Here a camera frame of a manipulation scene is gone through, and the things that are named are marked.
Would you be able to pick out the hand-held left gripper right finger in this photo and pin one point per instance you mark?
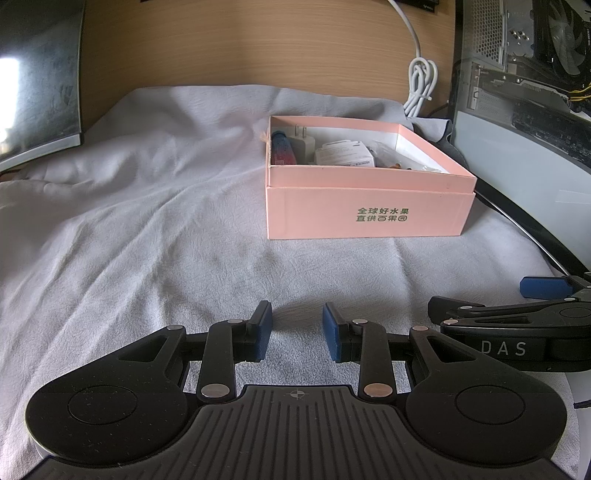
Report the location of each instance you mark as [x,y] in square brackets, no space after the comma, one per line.
[332,330]

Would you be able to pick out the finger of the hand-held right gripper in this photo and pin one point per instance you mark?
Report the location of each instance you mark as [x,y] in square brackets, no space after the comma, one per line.
[485,311]
[545,287]

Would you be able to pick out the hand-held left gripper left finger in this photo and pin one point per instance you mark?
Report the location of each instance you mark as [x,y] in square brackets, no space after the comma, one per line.
[262,330]

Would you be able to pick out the pink cardboard box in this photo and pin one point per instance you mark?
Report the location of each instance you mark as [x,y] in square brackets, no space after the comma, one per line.
[323,217]

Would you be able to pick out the orange toy figure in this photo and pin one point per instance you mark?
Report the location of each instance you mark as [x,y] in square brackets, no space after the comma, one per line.
[397,165]

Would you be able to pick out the small white box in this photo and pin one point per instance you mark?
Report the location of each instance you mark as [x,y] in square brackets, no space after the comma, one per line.
[344,154]

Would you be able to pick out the red tube with blue cap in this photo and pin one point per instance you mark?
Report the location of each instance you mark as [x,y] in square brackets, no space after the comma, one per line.
[282,150]

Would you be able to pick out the white charger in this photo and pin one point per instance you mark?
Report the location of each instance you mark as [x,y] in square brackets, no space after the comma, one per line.
[303,141]

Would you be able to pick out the glass-sided computer case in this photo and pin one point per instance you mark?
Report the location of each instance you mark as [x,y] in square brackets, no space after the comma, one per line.
[508,161]

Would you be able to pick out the grey cloth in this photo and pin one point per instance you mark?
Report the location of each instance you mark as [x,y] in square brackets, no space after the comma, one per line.
[138,230]

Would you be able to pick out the black monitor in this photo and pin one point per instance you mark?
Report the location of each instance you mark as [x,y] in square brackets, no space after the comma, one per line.
[37,92]

